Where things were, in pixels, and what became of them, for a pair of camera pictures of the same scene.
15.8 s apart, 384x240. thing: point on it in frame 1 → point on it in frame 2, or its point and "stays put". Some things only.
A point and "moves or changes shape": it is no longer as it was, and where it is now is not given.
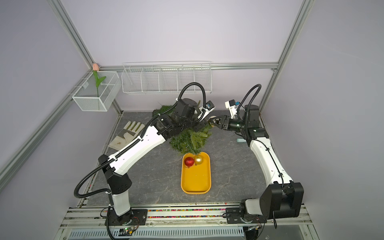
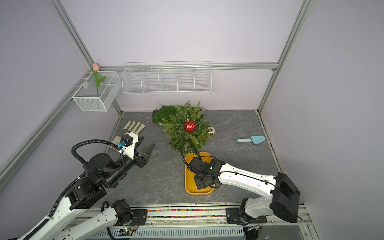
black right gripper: (225, 122) → (198, 185)
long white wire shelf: (166, 77) stays put
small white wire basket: (86, 97) stays put
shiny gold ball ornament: (212, 120) → (211, 131)
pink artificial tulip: (98, 81) stays put
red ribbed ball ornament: (189, 161) moves or changes shape
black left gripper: (201, 125) → (145, 157)
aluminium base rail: (183, 223) stays put
